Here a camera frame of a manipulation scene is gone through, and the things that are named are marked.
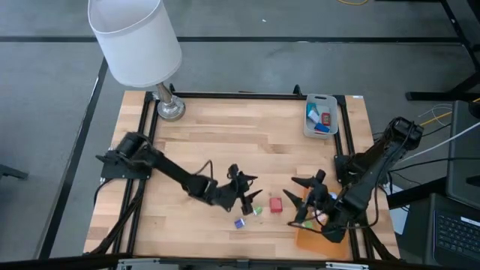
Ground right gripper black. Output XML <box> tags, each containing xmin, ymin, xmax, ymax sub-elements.
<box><xmin>281</xmin><ymin>168</ymin><xmax>342</xmax><ymax>227</ymax></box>

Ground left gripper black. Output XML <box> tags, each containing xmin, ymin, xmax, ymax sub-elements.
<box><xmin>208</xmin><ymin>163</ymin><xmax>264</xmax><ymax>217</ymax></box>

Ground white plastic bin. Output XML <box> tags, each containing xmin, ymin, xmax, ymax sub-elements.
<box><xmin>302</xmin><ymin>93</ymin><xmax>339</xmax><ymax>140</ymax></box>

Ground black laptop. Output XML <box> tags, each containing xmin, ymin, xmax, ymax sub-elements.
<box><xmin>430</xmin><ymin>209</ymin><xmax>480</xmax><ymax>270</ymax></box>

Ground black computer case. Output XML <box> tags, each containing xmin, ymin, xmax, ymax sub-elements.
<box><xmin>445</xmin><ymin>100</ymin><xmax>480</xmax><ymax>210</ymax></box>

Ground table lamp silver base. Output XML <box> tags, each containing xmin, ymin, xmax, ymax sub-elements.
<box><xmin>87</xmin><ymin>0</ymin><xmax>187</xmax><ymax>122</ymax></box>

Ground black stand foot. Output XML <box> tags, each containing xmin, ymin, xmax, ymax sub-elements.
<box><xmin>0</xmin><ymin>163</ymin><xmax>29</xmax><ymax>181</ymax></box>

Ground red wall charger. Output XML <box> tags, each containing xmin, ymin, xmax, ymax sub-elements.
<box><xmin>268</xmin><ymin>197</ymin><xmax>284</xmax><ymax>214</ymax></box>

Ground black aluminium table frame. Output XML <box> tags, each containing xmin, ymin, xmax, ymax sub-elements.
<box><xmin>85</xmin><ymin>84</ymin><xmax>401</xmax><ymax>263</ymax></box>

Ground white cable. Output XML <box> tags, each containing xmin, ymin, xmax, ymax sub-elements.
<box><xmin>399</xmin><ymin>120</ymin><xmax>480</xmax><ymax>163</ymax></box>

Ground black floor stand frame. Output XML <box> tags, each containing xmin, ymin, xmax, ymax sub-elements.
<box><xmin>404</xmin><ymin>0</ymin><xmax>480</xmax><ymax>102</ymax></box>

